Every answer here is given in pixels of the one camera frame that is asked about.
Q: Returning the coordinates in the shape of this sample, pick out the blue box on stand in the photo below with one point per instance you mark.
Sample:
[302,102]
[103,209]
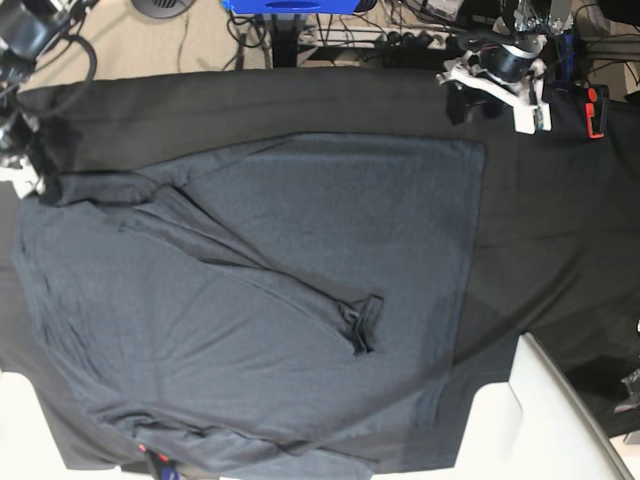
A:
[248,7]

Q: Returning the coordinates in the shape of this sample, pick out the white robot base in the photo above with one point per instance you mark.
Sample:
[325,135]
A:
[28,450]
[534,426]

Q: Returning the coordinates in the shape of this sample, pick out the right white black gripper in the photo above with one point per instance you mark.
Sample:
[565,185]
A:
[21,159]

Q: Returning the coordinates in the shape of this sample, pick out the round grey floor fan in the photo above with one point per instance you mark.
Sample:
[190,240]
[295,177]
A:
[162,9]

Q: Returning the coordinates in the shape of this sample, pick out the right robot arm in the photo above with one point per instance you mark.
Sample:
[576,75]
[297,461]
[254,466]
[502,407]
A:
[29,30]

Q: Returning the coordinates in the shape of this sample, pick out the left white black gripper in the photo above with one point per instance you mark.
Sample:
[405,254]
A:
[496,77]

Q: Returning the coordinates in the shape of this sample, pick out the black table cloth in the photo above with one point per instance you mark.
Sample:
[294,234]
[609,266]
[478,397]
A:
[555,252]

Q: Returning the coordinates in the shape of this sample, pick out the white power strip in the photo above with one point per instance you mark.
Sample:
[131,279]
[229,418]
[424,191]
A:
[368,37]

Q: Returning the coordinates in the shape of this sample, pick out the red blue clamp bottom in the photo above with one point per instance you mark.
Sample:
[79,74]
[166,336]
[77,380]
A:
[160,467]

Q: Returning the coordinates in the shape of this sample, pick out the dark grey T-shirt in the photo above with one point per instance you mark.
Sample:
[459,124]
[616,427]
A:
[285,309]

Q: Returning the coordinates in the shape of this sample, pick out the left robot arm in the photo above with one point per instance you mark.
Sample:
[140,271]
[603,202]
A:
[521,21]

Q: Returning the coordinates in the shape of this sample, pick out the blue clamp handle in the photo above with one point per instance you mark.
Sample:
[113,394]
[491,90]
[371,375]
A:
[564,75]

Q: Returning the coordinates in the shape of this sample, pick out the red black clamp right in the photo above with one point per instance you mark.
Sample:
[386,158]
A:
[596,111]

